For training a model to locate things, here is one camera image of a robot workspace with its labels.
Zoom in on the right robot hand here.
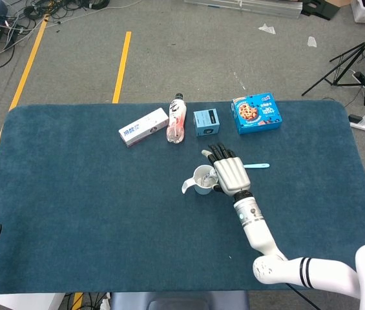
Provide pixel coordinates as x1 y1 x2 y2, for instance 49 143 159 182
201 143 253 198

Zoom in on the white toothpaste tube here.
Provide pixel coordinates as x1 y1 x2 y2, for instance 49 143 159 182
201 170 218 187

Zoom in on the light blue handled cup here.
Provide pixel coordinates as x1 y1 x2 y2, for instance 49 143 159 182
181 164 221 196

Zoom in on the white pink toothpaste box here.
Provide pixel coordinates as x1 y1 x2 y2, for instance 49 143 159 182
118 107 170 148

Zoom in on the small blue speaker box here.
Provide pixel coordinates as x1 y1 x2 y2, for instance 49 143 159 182
193 108 220 138

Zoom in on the blue cookie box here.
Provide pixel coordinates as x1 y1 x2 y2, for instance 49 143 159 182
231 93 283 136

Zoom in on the clear plastic drink bottle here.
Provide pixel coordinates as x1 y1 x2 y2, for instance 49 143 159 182
165 93 188 143

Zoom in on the blue felt table mat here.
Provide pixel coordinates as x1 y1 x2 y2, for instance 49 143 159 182
0 99 365 295

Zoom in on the blue padded seat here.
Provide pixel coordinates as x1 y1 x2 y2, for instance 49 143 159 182
109 290 251 310

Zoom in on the black stand base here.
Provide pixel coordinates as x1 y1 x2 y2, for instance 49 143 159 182
301 0 341 21

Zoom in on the aluminium rail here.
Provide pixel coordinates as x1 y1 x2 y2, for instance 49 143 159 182
183 0 302 19

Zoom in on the black cable pile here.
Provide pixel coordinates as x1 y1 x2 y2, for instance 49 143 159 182
0 0 112 68

